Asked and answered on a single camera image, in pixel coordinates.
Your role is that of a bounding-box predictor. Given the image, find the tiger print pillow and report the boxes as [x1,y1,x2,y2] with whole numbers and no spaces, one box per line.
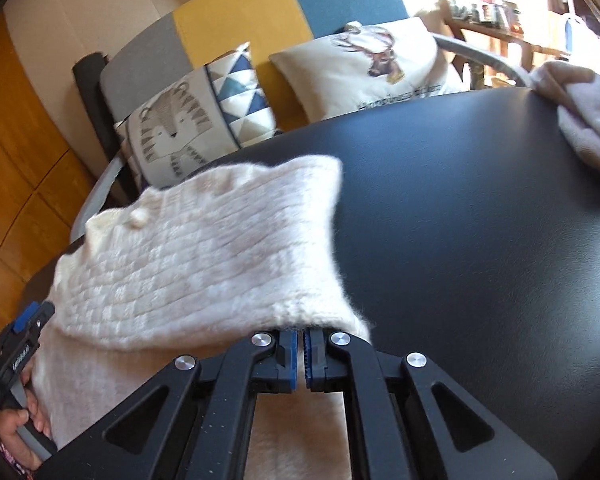
[114,42,283,191]

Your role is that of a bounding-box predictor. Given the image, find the cream knitted sweater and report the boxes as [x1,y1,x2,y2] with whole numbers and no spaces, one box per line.
[30,155,373,480]

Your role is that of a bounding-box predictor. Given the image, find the person's left hand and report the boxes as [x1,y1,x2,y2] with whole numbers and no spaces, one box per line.
[0,365,53,468]

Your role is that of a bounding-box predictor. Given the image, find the row of small jars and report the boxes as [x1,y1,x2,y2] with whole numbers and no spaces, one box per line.
[447,0,523,23]

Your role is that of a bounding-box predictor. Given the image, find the grey yellow blue sofa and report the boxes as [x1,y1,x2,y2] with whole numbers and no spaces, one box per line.
[70,0,530,241]

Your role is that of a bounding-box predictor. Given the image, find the white blue container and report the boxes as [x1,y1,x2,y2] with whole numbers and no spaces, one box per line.
[562,12,600,63]

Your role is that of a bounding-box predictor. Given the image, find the person's left forearm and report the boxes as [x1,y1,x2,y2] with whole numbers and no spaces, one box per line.
[0,427,33,475]

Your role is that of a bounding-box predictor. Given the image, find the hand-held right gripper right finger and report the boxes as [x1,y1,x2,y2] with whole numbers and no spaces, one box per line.
[302,329,560,480]

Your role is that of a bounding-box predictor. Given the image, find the deer print pillow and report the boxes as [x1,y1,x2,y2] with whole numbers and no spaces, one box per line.
[269,16,468,121]

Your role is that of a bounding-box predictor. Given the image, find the crumpled garment pile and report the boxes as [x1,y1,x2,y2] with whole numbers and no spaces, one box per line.
[527,60,600,186]

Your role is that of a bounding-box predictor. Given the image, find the wooden shelf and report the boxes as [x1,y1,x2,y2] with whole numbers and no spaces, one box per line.
[440,0,580,86]

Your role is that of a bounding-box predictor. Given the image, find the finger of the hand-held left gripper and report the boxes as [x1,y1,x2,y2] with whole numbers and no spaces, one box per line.
[10,301,57,347]

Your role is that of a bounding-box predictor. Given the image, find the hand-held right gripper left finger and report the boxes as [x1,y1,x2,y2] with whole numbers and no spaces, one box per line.
[40,329,298,480]

